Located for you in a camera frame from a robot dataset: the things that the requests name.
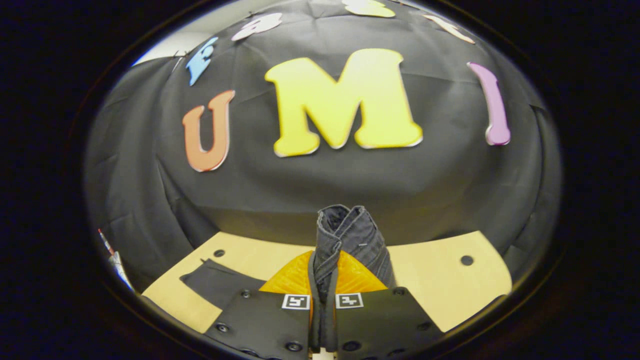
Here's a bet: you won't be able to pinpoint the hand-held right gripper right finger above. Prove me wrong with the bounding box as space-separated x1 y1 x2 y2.
326 249 444 360

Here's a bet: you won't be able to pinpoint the dark grey jeans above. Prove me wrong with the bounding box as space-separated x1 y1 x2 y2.
179 203 397 312

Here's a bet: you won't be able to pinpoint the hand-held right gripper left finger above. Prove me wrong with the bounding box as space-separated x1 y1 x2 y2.
204 250 322 360

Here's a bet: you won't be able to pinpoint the black backdrop cloth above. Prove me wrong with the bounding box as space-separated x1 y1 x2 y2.
82 0 563 293

